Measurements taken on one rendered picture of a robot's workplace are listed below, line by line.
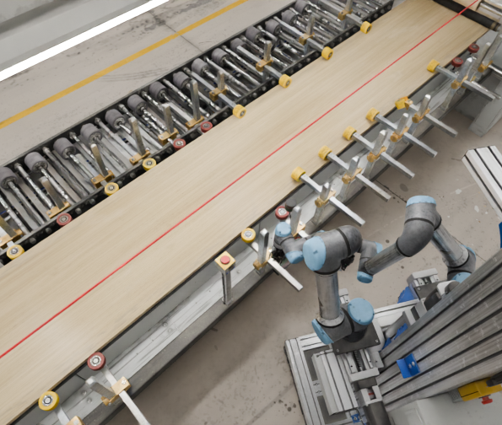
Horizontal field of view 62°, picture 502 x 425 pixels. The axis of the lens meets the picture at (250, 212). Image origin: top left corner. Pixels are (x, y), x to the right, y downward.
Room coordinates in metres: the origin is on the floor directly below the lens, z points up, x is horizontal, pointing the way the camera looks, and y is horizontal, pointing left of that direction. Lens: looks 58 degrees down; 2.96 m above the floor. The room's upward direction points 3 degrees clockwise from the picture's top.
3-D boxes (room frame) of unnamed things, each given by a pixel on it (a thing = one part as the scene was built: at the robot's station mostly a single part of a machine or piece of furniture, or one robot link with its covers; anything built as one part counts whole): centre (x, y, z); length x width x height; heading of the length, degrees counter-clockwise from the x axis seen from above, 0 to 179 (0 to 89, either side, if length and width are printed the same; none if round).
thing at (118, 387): (0.31, 0.60, 0.81); 0.13 x 0.06 x 0.05; 136
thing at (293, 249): (0.89, -0.22, 1.23); 0.11 x 0.11 x 0.08; 27
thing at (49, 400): (0.24, 0.87, 0.85); 0.08 x 0.08 x 0.11
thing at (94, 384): (0.29, 0.62, 0.91); 0.03 x 0.03 x 0.48; 46
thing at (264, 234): (1.02, -0.07, 0.93); 0.03 x 0.03 x 0.48; 46
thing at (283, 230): (0.97, -0.16, 1.24); 0.09 x 0.08 x 0.11; 27
